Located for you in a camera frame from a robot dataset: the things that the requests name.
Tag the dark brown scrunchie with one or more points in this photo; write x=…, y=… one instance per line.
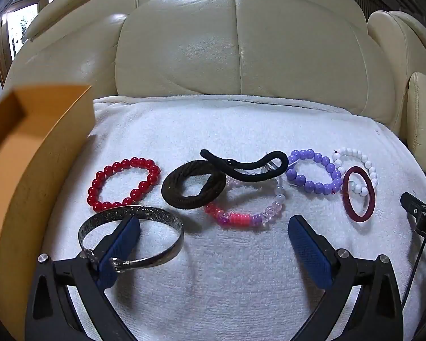
x=174, y=181

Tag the wooden framed glass door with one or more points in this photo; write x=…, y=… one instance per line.
x=21, y=25

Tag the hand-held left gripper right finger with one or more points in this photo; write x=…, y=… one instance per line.
x=310, y=252

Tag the cream leather sofa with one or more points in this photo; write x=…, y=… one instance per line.
x=198, y=42

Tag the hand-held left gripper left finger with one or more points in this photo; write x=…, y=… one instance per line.
x=119, y=252

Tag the engraved silver bangle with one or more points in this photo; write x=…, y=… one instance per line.
x=145, y=213

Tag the white fluffy towel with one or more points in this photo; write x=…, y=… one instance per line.
x=234, y=124

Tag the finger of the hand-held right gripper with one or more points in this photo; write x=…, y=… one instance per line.
x=410, y=201

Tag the cream leather armchair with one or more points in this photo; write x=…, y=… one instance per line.
x=422, y=106

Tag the orange cardboard box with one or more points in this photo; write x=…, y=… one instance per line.
x=21, y=184

